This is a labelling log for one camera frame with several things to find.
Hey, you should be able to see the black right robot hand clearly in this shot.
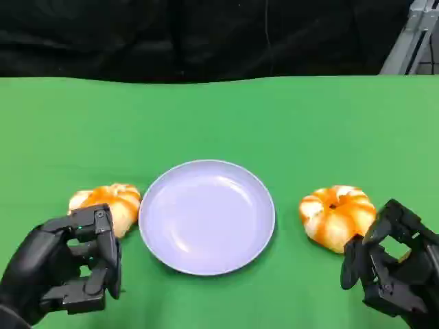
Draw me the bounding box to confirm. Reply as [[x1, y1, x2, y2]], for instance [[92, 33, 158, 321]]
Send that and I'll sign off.
[[340, 198, 439, 329]]

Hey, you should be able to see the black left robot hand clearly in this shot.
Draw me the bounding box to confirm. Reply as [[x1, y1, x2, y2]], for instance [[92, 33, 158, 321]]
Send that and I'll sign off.
[[0, 203, 123, 326]]

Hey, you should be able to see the orange white toy bread roll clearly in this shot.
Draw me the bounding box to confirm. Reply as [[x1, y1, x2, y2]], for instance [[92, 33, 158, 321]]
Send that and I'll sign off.
[[298, 185, 378, 255], [67, 182, 142, 239]]

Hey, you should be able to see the lilac plate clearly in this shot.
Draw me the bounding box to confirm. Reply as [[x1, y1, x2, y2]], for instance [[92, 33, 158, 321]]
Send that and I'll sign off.
[[138, 159, 276, 277]]

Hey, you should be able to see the green table cloth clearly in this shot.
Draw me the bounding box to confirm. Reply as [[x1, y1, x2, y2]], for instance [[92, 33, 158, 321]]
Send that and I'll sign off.
[[0, 73, 439, 329]]

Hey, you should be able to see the black backdrop curtain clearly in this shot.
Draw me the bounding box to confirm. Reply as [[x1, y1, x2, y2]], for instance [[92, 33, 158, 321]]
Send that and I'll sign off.
[[0, 0, 414, 84]]

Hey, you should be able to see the aluminium frame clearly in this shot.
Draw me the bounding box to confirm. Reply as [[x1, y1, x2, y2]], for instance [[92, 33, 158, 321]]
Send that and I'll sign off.
[[378, 0, 439, 76]]

